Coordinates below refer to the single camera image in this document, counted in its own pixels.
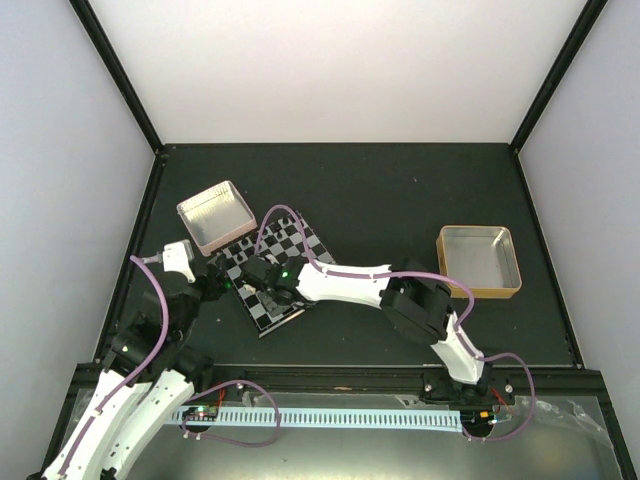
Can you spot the circuit board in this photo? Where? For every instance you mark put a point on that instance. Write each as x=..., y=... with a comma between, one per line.
x=482, y=418
x=205, y=413

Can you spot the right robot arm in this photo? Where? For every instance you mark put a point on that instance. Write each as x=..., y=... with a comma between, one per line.
x=417, y=303

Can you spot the pink metal tin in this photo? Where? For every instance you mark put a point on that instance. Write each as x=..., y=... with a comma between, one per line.
x=216, y=217

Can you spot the right circuit board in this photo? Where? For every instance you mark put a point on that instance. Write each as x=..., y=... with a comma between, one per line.
x=482, y=418

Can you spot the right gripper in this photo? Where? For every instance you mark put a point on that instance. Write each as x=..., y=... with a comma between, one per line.
x=273, y=307

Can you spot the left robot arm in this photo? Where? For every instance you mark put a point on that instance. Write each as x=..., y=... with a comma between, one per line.
x=148, y=372

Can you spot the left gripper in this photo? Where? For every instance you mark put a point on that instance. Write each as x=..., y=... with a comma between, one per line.
x=215, y=280

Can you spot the black mounting rail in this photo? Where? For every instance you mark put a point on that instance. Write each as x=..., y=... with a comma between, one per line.
x=431, y=383

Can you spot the left circuit board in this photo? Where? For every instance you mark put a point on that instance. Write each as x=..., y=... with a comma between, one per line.
x=205, y=413

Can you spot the gold metal tin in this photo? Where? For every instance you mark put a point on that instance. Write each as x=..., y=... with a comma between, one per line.
x=482, y=258

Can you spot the black chess pieces row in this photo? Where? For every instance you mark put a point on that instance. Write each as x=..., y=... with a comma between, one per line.
x=280, y=240

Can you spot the light blue cable duct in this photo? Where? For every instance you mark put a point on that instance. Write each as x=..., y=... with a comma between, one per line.
x=333, y=418

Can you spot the black white chessboard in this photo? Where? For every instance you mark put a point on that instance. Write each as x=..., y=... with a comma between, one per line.
x=263, y=323

